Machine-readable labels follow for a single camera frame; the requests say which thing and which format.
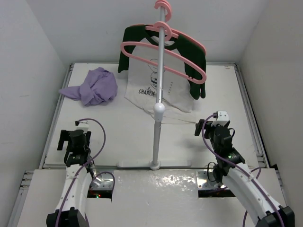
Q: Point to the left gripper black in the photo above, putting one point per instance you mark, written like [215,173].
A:
[65,136]

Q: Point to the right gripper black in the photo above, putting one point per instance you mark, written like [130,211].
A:
[198,127]

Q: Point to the purple t shirt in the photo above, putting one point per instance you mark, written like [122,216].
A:
[98,87]

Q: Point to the pink hanger front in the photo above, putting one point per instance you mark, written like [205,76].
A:
[148,51]

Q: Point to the pink hanger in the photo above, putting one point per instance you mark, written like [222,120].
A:
[175,34]
[148,51]

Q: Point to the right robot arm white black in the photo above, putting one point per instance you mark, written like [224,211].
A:
[232,171]

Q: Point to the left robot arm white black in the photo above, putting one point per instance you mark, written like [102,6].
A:
[70,211]

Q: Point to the white and green raglan shirt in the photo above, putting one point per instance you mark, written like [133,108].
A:
[179,94]

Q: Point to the pink hanger under raglan shirt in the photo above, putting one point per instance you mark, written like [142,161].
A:
[175,34]

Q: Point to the grey clothes rack stand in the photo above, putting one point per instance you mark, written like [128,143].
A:
[159,109]

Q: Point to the white front cover board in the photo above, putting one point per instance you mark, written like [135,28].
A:
[140,199]

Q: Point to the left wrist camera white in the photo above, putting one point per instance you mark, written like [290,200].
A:
[82,125]

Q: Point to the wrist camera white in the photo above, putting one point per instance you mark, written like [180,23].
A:
[82,125]
[221,118]

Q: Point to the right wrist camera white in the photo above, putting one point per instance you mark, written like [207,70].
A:
[221,118]

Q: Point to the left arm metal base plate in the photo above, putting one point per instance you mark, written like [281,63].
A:
[103,181]

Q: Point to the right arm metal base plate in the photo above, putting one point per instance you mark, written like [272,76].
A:
[206,181]

